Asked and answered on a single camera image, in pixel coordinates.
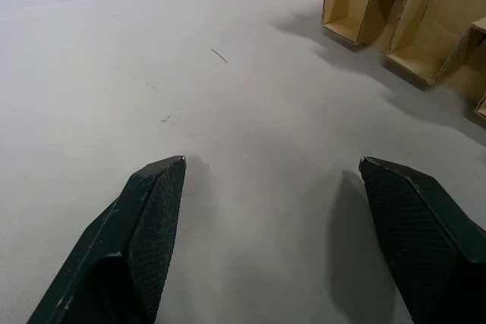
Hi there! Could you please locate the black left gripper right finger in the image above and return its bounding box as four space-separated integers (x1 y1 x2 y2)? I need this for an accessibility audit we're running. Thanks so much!
358 156 486 324

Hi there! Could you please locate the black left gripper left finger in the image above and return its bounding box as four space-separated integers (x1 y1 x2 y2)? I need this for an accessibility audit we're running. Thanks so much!
26 155 188 324

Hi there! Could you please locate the wooden tray with metal blocks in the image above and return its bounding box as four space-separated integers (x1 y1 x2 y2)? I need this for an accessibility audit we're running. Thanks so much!
317 0 486 122

